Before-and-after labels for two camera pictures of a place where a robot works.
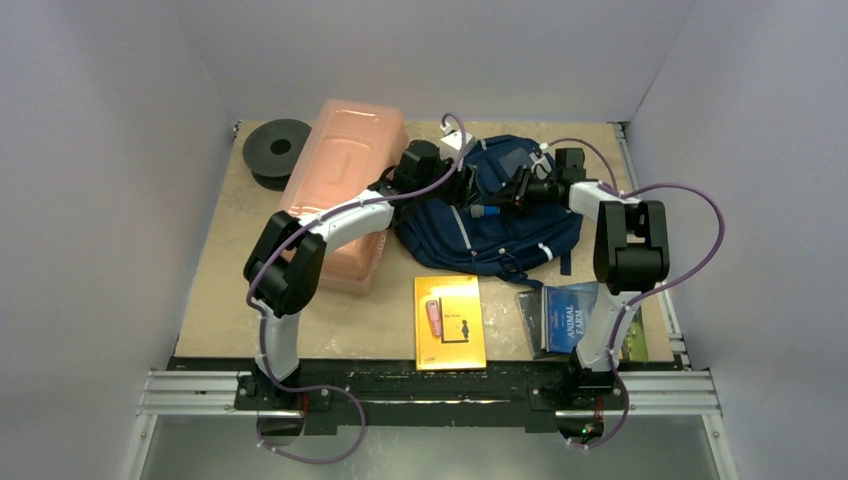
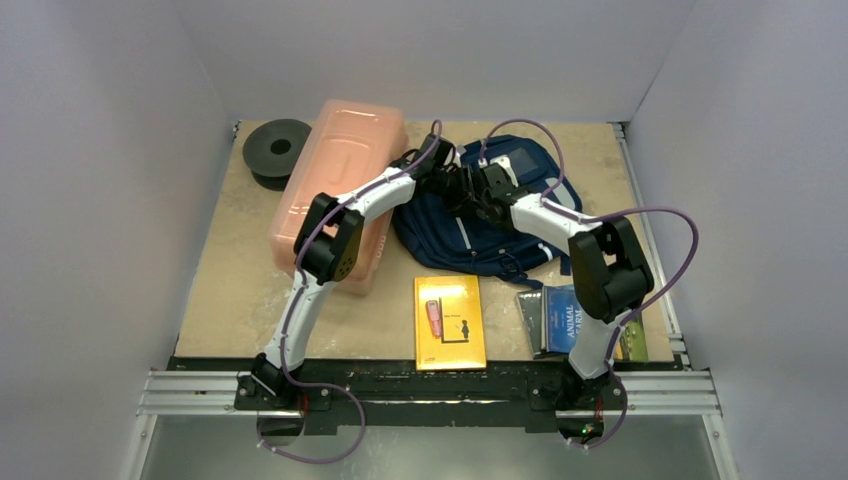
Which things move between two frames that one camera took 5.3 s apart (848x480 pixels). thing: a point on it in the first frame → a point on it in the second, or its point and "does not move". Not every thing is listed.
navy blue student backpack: (478, 238) does not move
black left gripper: (463, 190) does not move
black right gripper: (520, 189) → (482, 201)
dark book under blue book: (530, 307) does not move
